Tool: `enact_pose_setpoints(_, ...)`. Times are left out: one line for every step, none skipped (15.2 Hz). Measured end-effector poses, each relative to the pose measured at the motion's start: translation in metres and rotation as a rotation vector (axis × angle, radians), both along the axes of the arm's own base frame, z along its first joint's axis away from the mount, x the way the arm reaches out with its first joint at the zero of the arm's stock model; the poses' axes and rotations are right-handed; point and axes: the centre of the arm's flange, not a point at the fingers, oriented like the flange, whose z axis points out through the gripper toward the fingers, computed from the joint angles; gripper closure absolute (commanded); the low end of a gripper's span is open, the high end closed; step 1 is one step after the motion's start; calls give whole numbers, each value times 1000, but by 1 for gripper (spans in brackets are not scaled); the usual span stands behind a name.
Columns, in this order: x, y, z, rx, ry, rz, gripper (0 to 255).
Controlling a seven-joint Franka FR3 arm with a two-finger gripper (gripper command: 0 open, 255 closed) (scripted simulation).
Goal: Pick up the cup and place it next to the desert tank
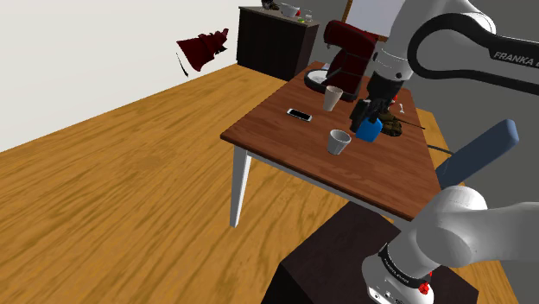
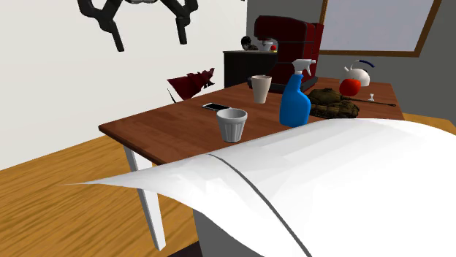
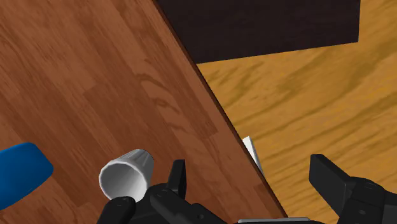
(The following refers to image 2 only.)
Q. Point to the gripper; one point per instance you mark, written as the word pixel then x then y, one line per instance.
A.
pixel 141 1

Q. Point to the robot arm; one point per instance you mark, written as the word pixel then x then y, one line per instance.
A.
pixel 356 178

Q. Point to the dark red crumpled shape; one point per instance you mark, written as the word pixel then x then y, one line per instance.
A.
pixel 192 83

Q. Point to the brown wooden table white legs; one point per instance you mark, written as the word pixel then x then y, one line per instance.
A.
pixel 171 124

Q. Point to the black cabinet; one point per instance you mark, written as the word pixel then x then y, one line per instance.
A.
pixel 238 71

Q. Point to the black smartphone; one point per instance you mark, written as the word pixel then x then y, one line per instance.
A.
pixel 215 106

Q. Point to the grey ribbed cup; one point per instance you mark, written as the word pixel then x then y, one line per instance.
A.
pixel 232 124

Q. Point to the beige cup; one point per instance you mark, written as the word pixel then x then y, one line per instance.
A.
pixel 261 89

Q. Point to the dark red coffee machine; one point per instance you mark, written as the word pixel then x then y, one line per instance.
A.
pixel 295 39

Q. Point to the blue spray bottle white trigger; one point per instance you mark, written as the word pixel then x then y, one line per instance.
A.
pixel 294 106

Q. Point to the olive toy tank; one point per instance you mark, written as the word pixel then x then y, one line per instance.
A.
pixel 329 105

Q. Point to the red apple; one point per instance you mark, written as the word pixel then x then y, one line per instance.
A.
pixel 350 87

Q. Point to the small white figure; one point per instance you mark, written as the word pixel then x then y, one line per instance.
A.
pixel 372 97

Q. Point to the window with wooden frame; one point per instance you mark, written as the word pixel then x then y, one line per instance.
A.
pixel 374 25

